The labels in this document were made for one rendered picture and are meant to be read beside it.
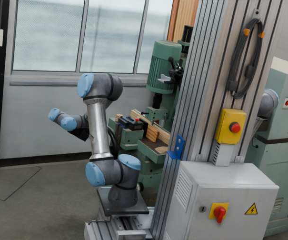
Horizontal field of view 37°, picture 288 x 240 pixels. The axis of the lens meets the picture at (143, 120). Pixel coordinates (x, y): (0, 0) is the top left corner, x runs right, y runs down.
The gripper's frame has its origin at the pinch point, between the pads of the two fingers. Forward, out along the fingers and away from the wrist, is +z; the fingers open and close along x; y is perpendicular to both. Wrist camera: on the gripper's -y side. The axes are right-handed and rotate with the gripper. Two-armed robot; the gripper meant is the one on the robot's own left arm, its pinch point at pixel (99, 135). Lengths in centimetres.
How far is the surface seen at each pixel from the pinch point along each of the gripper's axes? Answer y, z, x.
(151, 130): -19.1, 26.2, 8.5
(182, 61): -67, 19, 9
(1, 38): -24, -44, -121
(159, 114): -31.2, 30.1, 2.5
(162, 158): -7.7, 28.0, 29.0
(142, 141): -10.6, 23.6, 9.7
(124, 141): -5.0, 14.1, 6.6
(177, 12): -133, 79, -112
